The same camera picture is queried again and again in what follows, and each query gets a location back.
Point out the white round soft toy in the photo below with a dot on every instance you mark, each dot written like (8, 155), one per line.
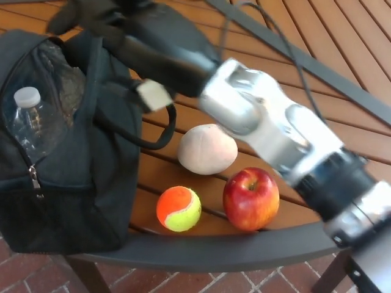
(204, 152)

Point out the orange and yellow tennis ball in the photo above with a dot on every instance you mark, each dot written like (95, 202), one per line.
(178, 209)

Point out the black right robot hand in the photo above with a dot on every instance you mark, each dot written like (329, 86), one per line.
(159, 55)

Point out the red apple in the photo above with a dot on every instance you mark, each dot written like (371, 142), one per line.
(250, 201)

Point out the dark grey insulated lunch bag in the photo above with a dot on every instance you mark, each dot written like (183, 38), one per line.
(100, 171)

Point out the clear plastic water bottle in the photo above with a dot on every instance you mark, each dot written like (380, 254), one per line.
(33, 125)

